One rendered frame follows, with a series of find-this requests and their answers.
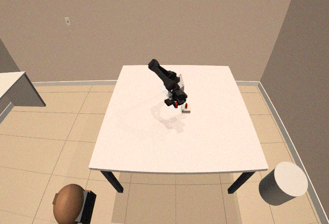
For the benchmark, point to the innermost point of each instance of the beige square block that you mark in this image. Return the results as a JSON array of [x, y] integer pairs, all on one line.
[[186, 110]]

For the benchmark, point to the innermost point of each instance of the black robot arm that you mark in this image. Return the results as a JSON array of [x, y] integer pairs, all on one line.
[[169, 79]]

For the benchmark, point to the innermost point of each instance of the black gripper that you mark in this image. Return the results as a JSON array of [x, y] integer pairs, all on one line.
[[170, 102]]

